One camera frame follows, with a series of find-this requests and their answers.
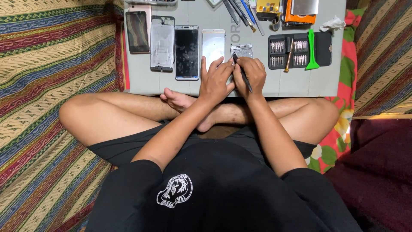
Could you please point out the small silver phone part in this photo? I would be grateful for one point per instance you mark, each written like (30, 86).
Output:
(243, 50)

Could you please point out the pale green small part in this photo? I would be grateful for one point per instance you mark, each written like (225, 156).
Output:
(214, 2)

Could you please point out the person's legs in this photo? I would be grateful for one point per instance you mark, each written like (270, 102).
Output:
(106, 112)

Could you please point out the black spudger tool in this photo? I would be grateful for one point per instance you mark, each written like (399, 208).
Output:
(246, 80)

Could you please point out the red floral cloth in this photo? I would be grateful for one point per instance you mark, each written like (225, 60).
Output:
(346, 80)

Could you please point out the person's left hand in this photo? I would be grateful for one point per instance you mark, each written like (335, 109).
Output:
(214, 85)

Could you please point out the white crumpled tissue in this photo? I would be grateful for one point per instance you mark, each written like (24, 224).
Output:
(332, 24)

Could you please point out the silver metal plate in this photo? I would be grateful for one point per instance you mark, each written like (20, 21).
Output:
(304, 7)

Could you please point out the person's black shirt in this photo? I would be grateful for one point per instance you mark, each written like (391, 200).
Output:
(225, 196)

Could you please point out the white gold phone back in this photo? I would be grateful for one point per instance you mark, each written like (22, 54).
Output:
(213, 43)

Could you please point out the striped batik cushion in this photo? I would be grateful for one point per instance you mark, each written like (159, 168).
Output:
(383, 58)

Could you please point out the yellow black device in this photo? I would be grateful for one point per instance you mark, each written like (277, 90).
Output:
(267, 7)

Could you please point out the striped batik cloth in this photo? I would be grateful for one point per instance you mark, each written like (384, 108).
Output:
(48, 96)

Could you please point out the black screen phone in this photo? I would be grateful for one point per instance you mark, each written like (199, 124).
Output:
(187, 53)

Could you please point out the green plastic pry tool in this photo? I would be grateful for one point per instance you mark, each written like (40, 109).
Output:
(312, 51)

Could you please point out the black tweezers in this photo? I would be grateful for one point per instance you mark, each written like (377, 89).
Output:
(239, 13)

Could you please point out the person's right hand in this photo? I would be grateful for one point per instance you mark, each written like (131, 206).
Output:
(254, 75)

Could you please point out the silver phone middle frame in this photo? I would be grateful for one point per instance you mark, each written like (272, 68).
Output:
(162, 45)

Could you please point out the grey tweezers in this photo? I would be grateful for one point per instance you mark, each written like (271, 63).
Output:
(231, 12)

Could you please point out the grey work mat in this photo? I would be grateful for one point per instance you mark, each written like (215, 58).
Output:
(289, 82)

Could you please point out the grey phone part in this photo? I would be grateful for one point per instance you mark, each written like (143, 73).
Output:
(151, 2)

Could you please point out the dark phone in pink case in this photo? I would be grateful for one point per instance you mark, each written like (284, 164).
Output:
(137, 32)

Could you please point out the orange box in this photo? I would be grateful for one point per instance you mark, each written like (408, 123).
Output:
(299, 18)

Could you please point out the person's black shorts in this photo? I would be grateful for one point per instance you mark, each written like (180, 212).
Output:
(125, 148)

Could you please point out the black screwdriver bit case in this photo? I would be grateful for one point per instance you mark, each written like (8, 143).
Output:
(323, 48)

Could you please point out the dark maroon cloth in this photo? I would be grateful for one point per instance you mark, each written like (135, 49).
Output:
(376, 170)

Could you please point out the silver metal pry tool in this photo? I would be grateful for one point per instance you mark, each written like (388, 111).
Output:
(257, 22)

